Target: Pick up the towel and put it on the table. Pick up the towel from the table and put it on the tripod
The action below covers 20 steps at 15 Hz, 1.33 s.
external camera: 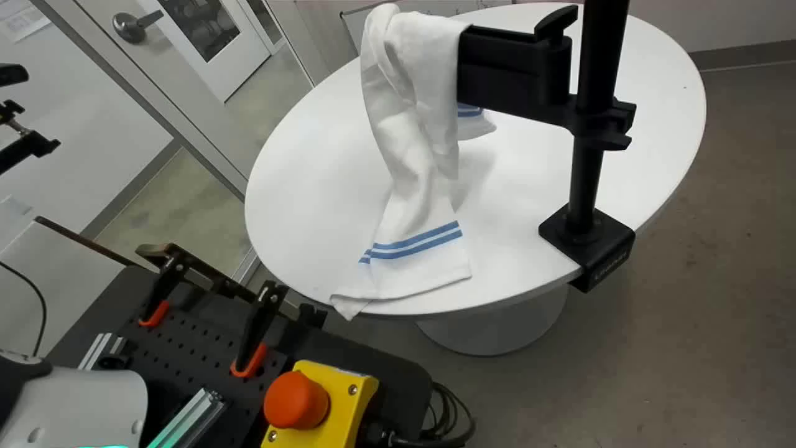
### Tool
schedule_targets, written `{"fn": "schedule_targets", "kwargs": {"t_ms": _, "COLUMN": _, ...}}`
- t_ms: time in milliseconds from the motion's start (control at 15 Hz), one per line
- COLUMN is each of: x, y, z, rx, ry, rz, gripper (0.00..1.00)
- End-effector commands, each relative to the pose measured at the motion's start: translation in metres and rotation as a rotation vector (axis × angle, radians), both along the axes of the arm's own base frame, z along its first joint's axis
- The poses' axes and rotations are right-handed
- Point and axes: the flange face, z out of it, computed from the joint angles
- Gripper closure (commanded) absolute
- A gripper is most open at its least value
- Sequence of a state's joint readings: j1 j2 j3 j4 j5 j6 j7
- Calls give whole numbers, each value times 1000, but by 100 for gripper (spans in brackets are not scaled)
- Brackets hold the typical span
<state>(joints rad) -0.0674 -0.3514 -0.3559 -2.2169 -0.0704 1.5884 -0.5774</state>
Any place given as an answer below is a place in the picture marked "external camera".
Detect black tripod camera mount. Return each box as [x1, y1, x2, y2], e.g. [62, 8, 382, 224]
[0, 62, 60, 173]

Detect silver door handle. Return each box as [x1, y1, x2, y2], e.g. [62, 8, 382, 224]
[111, 9, 161, 45]

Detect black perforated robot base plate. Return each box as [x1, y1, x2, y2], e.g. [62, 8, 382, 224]
[48, 245, 433, 448]

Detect thin black cable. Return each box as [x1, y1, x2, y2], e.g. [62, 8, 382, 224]
[0, 258, 49, 360]

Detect left black orange-handled clamp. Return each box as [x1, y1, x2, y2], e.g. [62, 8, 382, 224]
[136, 255, 186, 329]

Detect round white table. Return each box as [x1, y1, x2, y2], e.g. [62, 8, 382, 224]
[244, 18, 707, 355]

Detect right black orange-handled clamp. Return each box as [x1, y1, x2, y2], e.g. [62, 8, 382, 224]
[229, 280, 288, 381]

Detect white door with window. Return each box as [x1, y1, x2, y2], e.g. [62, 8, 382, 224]
[77, 0, 271, 102]

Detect aluminium extrusion rail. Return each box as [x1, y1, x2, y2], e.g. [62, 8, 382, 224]
[147, 387, 227, 448]

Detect black clamp-mounted pole stand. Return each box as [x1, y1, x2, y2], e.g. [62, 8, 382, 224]
[539, 0, 637, 294]

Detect short aluminium extrusion piece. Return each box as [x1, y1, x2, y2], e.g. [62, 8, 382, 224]
[77, 334, 126, 371]

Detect white towel with blue stripes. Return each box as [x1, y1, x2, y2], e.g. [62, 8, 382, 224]
[330, 3, 473, 318]

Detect yellow emergency stop box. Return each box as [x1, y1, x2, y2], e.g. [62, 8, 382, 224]
[261, 360, 380, 448]

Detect black orange-handled clamp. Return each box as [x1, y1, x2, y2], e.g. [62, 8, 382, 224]
[136, 255, 186, 329]
[229, 280, 288, 381]

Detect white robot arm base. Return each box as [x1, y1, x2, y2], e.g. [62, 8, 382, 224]
[0, 350, 148, 448]

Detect black cable bundle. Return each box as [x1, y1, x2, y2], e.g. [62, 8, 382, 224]
[363, 379, 477, 448]

